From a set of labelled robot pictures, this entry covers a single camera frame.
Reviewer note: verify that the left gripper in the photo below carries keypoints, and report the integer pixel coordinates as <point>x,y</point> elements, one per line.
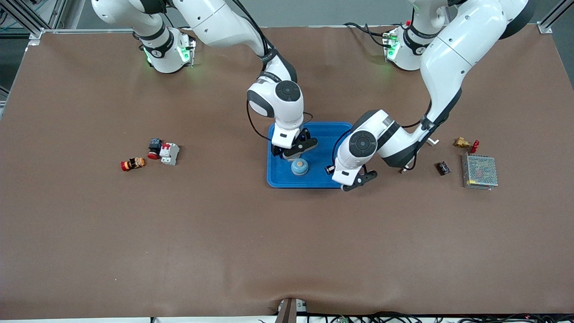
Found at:
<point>328,169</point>

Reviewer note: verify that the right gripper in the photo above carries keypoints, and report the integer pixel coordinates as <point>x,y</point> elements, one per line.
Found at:
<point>290,153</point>

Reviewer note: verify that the light blue service bell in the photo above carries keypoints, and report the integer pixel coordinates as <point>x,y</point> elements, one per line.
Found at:
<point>299,168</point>

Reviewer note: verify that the short dark capacitor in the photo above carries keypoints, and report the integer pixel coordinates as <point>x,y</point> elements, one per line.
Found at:
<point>443,168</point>

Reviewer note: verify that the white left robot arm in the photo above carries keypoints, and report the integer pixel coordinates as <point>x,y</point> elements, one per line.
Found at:
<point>453,54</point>

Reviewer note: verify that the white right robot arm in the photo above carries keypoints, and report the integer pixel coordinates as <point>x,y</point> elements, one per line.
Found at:
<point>210,22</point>

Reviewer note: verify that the blue plastic tray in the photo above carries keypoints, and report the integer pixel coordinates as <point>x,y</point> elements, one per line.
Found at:
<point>320,175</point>

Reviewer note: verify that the white curved plastic clamp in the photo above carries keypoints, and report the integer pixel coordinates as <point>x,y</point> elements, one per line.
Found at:
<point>433,142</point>

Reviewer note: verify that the brown table mat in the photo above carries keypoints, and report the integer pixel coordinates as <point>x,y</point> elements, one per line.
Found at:
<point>287,246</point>

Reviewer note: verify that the white circuit breaker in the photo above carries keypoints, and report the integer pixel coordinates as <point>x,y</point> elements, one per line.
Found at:
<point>169,153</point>

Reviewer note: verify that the metal mesh power supply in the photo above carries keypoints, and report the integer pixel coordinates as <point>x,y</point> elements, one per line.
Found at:
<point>480,170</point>

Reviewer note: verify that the red orange push button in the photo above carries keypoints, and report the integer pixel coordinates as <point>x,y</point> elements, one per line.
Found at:
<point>133,163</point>

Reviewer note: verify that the red mushroom emergency stop switch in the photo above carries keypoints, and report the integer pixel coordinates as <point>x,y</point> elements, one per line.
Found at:
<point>155,144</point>

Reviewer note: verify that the grey metal table bracket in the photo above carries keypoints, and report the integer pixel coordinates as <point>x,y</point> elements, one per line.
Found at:
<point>287,312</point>

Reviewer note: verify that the aluminium frame corner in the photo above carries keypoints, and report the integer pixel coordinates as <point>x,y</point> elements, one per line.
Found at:
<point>36,33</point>
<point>545,28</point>

